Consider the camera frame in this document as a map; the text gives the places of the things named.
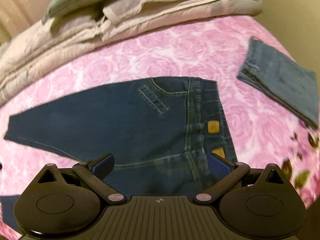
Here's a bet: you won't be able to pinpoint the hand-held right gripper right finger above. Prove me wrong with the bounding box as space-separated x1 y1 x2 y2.
194 153 288 204

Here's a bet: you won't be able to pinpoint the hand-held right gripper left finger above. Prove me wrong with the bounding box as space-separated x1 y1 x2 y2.
34 153 127 205

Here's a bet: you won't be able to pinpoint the dark blue jeans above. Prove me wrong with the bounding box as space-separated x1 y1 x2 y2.
0 76 238 230

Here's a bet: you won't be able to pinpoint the faded blue jeans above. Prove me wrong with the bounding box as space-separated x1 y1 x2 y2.
236 37 320 130

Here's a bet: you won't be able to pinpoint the pink floral blanket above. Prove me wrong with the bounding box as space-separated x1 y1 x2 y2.
0 14 320 233

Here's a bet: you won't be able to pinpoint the grey duvet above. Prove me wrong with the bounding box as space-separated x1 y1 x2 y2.
0 0 264 105

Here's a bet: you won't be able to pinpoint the pink curtain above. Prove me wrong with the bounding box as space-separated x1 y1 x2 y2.
0 0 59 45

